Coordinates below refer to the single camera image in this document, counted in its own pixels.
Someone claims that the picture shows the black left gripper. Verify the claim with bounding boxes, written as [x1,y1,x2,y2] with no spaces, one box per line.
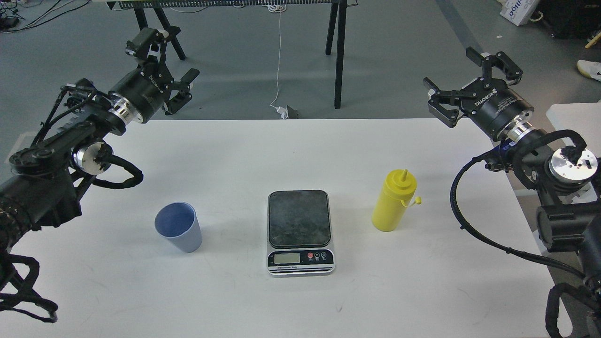
[109,26,200,124]

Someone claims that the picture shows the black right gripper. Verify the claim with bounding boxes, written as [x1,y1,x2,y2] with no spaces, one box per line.
[423,46,534,141]

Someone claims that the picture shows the yellow squeeze bottle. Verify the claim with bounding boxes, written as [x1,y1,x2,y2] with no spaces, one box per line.
[371,169,422,232]

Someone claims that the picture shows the blue plastic cup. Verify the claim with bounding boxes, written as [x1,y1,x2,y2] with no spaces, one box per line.
[154,202,203,253]

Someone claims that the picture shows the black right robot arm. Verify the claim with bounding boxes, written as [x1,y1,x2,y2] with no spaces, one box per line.
[423,47,601,338]

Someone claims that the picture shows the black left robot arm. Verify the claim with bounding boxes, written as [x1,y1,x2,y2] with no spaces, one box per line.
[0,26,200,323]

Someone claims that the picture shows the digital kitchen scale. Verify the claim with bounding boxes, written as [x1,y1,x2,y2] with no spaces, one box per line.
[266,190,336,277]

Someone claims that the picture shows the black trestle table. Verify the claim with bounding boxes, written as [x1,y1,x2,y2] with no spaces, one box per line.
[106,0,359,109]

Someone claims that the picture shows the white cardboard box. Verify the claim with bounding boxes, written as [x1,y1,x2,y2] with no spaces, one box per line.
[499,0,543,26]

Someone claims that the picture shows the white side table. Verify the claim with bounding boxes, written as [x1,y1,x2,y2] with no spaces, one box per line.
[547,102,601,154]

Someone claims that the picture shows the white sneaker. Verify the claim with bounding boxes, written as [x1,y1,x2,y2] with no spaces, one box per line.
[577,60,601,81]

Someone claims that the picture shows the white charging cable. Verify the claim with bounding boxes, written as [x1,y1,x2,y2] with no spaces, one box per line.
[268,4,288,119]

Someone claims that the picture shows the black floor cables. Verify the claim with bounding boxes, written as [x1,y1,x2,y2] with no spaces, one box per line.
[0,0,90,33]

